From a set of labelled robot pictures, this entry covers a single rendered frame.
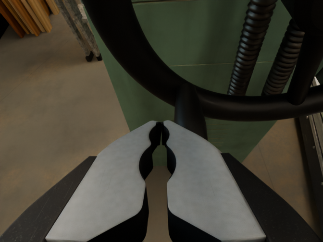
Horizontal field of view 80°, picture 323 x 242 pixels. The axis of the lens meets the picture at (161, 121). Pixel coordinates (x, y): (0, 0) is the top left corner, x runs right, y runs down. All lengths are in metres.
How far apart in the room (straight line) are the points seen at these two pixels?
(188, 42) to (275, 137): 0.80
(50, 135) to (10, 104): 0.36
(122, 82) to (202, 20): 0.20
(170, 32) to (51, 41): 1.45
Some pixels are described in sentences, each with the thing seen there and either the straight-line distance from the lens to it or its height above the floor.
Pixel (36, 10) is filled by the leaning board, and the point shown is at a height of 0.17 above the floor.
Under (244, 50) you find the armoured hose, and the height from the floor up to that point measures 0.71.
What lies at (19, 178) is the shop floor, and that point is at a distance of 1.13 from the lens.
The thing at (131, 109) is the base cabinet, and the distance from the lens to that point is 0.52.
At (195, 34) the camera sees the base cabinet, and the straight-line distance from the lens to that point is 0.36.
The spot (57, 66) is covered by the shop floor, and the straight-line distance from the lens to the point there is 1.50.
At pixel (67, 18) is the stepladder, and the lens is 1.31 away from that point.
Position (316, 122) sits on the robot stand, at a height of 0.18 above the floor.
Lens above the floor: 0.86
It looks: 58 degrees down
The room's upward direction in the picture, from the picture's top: 5 degrees counter-clockwise
